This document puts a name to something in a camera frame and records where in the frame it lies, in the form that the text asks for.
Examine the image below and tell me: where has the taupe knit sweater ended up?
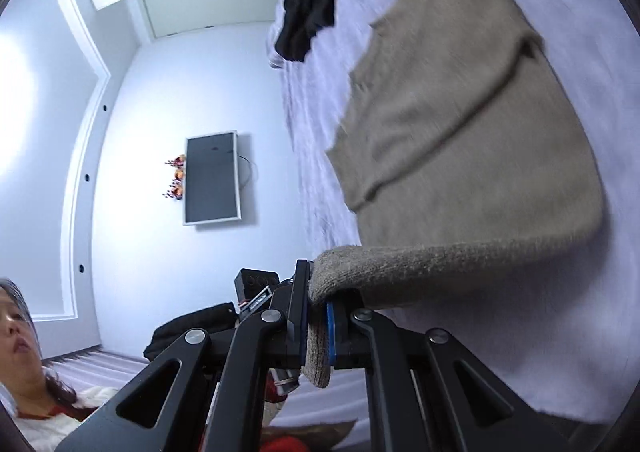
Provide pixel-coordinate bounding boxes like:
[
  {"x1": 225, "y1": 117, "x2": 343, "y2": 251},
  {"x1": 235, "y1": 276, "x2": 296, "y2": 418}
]
[{"x1": 304, "y1": 0, "x2": 609, "y2": 389}]

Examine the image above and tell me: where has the black jacket on floor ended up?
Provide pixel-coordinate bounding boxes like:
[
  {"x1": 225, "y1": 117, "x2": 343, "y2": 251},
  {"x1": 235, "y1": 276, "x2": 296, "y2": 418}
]
[{"x1": 143, "y1": 301, "x2": 241, "y2": 363}]

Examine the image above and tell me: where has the lavender embossed bedspread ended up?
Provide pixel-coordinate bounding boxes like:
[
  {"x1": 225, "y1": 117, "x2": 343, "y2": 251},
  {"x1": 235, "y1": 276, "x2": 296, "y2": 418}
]
[{"x1": 269, "y1": 0, "x2": 639, "y2": 423}]

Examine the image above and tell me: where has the person's torso white top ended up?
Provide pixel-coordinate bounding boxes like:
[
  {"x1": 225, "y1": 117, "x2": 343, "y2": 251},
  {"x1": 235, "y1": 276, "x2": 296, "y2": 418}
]
[{"x1": 3, "y1": 368, "x2": 118, "y2": 451}]

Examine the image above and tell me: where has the person's head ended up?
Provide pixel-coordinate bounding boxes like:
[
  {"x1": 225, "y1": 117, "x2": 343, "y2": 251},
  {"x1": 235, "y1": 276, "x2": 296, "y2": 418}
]
[{"x1": 0, "y1": 285, "x2": 42, "y2": 387}]

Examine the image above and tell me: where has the wall mounted television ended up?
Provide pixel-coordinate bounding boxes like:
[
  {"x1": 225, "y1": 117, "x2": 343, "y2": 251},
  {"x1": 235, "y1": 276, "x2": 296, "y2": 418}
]
[{"x1": 182, "y1": 131, "x2": 242, "y2": 226}]

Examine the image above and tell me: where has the red flower wall decoration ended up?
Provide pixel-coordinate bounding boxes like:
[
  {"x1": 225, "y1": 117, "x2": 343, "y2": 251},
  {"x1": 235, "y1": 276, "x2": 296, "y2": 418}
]
[{"x1": 163, "y1": 154, "x2": 186, "y2": 201}]

